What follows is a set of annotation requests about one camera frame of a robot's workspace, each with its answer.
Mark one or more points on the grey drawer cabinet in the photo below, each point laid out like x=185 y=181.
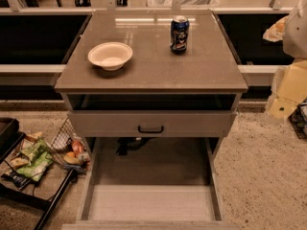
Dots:
x=205 y=78

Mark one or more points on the wire basket with snacks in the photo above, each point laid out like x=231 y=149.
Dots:
x=69 y=151

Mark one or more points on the white paper bowl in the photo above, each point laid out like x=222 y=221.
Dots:
x=110 y=56

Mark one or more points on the black wire basket right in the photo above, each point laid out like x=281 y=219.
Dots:
x=299 y=120

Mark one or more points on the green chip bag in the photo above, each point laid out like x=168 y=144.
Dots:
x=39 y=159

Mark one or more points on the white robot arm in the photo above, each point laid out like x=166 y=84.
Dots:
x=289 y=88

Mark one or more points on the closed drawer with black handle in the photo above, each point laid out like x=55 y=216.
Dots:
x=151 y=123

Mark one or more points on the blue pepsi can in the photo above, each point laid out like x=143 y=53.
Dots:
x=179 y=34

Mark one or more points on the open grey middle drawer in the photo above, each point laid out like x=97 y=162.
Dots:
x=168 y=184

